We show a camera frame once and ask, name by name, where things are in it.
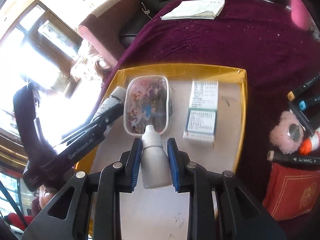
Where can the green-bordered medicine box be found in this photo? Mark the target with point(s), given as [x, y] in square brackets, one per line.
[200, 122]

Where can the striped cloth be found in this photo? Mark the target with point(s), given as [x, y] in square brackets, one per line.
[85, 55]

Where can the wooden framed window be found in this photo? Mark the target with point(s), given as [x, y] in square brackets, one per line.
[50, 30]

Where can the black marker with grey stripe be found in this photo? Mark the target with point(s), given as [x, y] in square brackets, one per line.
[302, 117]

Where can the white medicine box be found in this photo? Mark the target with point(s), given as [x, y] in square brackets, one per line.
[203, 93]

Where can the black marker with yellow end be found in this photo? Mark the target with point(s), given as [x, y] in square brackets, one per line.
[303, 85]

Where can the small bottle with orange cap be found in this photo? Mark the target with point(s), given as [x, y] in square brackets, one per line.
[312, 142]

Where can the maroon fabric sofa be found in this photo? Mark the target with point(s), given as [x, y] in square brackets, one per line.
[107, 22]

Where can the clear cartoon print plastic box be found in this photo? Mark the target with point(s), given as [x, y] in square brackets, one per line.
[145, 100]

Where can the white dropper bottle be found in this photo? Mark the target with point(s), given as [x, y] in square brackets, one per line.
[155, 165]

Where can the grey tube with white cap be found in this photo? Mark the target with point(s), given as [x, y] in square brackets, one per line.
[117, 95]

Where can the pink fluffy pocket mirror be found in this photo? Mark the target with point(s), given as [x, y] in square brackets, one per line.
[280, 135]

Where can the folded white papers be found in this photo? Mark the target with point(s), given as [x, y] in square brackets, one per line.
[195, 10]

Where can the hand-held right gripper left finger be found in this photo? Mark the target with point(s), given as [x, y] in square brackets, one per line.
[136, 162]

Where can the pink knitted bottle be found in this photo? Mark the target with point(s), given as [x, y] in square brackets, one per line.
[298, 10]

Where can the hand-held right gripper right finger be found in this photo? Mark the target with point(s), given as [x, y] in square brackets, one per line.
[172, 165]

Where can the person's left hand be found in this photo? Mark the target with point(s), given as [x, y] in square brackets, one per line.
[46, 196]

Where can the red packet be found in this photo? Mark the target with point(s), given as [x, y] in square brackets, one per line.
[292, 192]

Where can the black marker with white end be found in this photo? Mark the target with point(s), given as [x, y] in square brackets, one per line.
[295, 158]

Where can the white tag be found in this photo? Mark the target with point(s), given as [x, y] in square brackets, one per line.
[146, 11]

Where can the yellow cardboard tray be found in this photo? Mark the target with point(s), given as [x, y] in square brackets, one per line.
[230, 110]

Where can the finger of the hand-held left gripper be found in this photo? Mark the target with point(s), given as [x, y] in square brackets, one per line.
[100, 122]

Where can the black marker with blue end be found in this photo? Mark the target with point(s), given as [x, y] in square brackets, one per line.
[310, 102]

